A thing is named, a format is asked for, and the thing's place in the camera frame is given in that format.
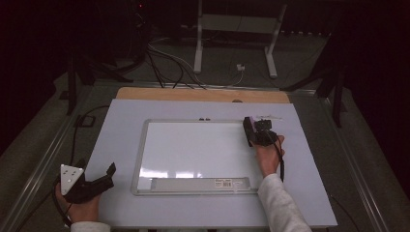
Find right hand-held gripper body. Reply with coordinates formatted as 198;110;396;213
253;114;284;147

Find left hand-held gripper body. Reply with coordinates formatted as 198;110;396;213
59;163;116;205

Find black and purple whiteboard eraser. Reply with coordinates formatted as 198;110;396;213
243;116;259;148

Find small silver-framed whiteboard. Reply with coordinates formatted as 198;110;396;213
130;118;273;197

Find person's right hand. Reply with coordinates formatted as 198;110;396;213
253;134;286;179

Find person's left hand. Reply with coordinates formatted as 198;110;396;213
53;183;103;224

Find large white table sheet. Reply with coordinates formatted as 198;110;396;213
84;98;339;230

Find black square floor plate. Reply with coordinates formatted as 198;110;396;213
73;114;97;129

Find black tripod stand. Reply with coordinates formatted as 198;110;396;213
65;53;133;116
279;63;348;129

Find white metal stand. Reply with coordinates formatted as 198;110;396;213
192;0;288;79

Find dark computer tower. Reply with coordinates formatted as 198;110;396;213
96;0;153;67

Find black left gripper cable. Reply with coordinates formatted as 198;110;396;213
51;104;111;227

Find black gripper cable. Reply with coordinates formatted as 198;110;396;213
273;140;286;184
51;104;111;227

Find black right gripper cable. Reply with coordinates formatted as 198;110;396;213
273;140;286;184

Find metal floor rail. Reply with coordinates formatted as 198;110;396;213
95;80;318;95
322;96;392;232
0;86;95;232

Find black floor cables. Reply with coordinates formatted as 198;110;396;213
145;44;208;91

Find white floor cable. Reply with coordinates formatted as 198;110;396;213
147;38;246;89

